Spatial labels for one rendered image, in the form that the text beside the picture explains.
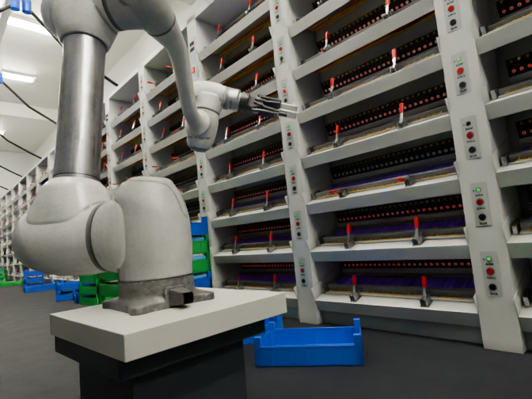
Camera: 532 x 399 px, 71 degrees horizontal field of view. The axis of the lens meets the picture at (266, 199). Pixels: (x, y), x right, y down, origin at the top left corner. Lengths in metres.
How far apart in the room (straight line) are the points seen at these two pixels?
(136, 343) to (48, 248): 0.35
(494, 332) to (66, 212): 1.12
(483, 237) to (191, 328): 0.85
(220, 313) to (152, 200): 0.27
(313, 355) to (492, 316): 0.50
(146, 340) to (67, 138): 0.53
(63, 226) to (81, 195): 0.08
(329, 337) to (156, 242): 0.73
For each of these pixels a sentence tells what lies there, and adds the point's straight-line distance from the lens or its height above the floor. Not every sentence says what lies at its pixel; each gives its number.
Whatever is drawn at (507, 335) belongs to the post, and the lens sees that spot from 1.24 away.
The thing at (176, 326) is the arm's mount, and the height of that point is 0.23.
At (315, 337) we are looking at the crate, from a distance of 1.31.
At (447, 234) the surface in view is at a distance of 1.32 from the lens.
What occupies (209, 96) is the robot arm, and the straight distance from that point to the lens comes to 1.52.
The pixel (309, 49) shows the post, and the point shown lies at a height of 1.20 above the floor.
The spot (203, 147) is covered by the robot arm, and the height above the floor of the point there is 0.73.
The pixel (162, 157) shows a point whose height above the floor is 1.00.
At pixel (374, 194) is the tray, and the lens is 1.35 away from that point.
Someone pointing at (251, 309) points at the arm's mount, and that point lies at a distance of 0.75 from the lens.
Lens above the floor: 0.36
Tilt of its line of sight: 6 degrees up
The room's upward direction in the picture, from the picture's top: 5 degrees counter-clockwise
